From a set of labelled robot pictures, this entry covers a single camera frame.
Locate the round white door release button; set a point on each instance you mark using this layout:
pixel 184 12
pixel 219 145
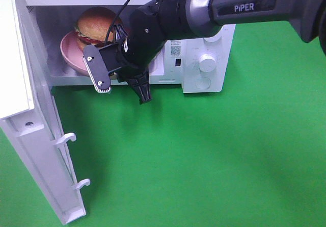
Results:
pixel 203 83

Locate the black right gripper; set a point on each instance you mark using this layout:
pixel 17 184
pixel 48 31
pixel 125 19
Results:
pixel 133 55

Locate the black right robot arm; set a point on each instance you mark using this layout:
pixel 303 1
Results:
pixel 158 21

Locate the lower white microwave knob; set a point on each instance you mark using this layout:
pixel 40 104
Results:
pixel 207 63

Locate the white microwave door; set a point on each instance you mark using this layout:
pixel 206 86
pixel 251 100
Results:
pixel 29 115

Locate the white microwave oven body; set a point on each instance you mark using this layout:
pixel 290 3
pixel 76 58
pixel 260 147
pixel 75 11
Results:
pixel 56 18

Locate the toy hamburger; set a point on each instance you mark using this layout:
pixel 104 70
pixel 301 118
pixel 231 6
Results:
pixel 92 26

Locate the green table cloth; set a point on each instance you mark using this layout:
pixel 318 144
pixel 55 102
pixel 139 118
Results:
pixel 251 155

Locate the pink round plate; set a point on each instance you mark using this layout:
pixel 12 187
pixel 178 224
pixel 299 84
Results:
pixel 72 54

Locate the white warning label sticker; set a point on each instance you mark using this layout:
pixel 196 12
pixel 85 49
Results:
pixel 173 49

